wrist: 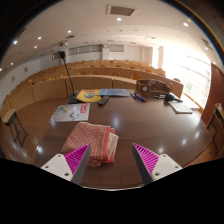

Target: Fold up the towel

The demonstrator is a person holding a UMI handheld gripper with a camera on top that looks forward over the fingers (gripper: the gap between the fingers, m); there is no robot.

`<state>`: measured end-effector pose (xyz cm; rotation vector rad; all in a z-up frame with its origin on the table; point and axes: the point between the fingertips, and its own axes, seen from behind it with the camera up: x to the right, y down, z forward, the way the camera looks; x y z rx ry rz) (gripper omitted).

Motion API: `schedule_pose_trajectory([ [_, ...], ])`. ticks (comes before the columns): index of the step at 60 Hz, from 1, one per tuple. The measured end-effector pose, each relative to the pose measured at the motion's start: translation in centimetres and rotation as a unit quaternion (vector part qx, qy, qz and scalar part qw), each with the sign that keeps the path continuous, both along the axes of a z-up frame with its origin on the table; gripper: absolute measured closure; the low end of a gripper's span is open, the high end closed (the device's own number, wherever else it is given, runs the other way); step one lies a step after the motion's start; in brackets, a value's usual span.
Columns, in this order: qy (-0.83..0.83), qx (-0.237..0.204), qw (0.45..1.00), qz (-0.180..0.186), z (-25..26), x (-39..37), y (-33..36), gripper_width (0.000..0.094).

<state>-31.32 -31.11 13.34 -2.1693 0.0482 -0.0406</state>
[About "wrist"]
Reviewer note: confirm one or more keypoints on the yellow pen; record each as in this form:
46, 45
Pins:
66, 108

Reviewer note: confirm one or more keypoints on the blue-grey paper folder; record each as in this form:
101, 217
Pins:
115, 92

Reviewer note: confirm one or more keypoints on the round ceiling lights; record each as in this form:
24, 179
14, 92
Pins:
119, 19

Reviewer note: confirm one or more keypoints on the rows of wooden auditorium seats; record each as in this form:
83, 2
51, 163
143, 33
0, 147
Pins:
50, 88

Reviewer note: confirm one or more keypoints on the ceiling air vent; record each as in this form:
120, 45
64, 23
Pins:
121, 10

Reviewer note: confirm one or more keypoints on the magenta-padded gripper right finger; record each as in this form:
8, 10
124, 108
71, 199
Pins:
163, 165

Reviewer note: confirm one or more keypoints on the red checked towel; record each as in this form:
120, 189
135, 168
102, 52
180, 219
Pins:
90, 140

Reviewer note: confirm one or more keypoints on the black remote control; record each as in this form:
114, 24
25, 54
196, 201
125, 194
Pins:
103, 101

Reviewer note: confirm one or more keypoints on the black gooseneck desk microphone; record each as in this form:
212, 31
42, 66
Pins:
73, 99

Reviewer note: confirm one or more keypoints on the blue marker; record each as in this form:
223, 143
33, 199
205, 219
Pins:
133, 95
142, 98

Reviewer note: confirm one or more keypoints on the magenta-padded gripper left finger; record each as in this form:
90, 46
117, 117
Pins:
56, 165

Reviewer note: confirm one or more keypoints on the wooden shelf unit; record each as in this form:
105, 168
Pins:
216, 130

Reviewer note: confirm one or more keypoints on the ceiling projector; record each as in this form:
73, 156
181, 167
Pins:
64, 42

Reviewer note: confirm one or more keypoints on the white notebook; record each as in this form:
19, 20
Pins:
180, 107

